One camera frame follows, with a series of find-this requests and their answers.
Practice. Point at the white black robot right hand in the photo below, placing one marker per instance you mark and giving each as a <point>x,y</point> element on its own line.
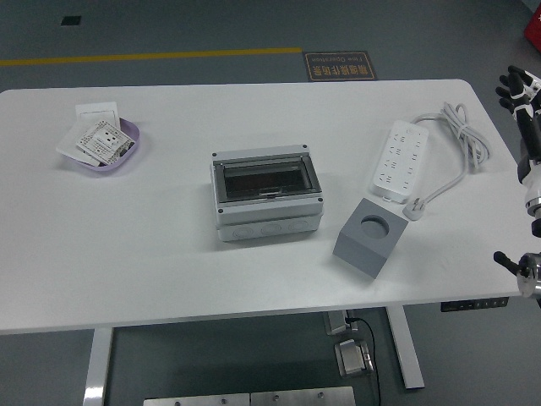
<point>530,139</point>

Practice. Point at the grey junction box with lid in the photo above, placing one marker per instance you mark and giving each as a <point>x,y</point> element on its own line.
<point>270,220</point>

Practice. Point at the grey cube with round hole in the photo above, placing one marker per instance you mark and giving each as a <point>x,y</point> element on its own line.
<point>359,254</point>

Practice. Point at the silver floor socket box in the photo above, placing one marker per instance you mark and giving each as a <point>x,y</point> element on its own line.
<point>353,358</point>

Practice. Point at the red object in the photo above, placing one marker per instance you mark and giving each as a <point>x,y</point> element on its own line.
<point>534,27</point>

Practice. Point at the white power strip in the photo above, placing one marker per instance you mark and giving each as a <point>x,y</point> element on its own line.
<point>399,160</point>

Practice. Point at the black table control panel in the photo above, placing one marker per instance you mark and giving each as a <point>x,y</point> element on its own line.
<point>474,304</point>

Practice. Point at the brown floor sign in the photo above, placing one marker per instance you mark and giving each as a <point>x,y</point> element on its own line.
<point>338,67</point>

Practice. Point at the white table leg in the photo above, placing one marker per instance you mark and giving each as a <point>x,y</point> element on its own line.
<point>408,351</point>
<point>98,363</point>

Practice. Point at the grey metal plate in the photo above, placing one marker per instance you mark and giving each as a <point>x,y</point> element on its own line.
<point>302,396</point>
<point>196,400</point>

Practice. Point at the purple plastic tray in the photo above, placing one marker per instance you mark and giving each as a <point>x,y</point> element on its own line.
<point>114,167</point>

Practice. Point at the socket panel in printed pack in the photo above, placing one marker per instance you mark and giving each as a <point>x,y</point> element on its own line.
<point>103,141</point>

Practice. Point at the white flat packet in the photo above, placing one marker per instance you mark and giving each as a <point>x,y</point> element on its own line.
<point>67,146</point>

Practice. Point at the silver metal bracket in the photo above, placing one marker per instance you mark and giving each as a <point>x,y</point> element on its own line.
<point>334,323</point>

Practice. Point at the plain white switch plate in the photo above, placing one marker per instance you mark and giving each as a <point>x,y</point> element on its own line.
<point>97,112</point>

